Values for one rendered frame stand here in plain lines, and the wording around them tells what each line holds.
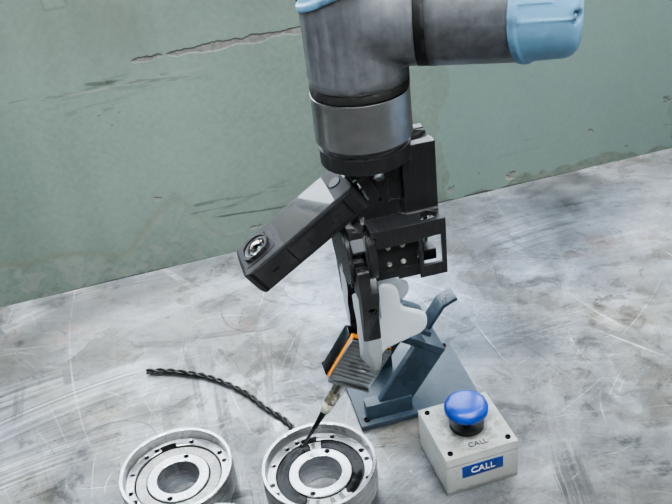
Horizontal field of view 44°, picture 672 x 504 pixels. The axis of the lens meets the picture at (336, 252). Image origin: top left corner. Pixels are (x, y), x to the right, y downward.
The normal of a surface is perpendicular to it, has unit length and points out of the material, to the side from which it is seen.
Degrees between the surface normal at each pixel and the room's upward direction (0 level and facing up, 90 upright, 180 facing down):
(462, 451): 0
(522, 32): 100
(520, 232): 0
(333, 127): 90
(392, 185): 90
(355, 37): 93
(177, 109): 90
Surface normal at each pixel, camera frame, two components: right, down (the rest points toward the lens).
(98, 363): -0.11, -0.84
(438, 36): -0.14, 0.68
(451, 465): 0.28, 0.49
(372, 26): -0.18, 0.48
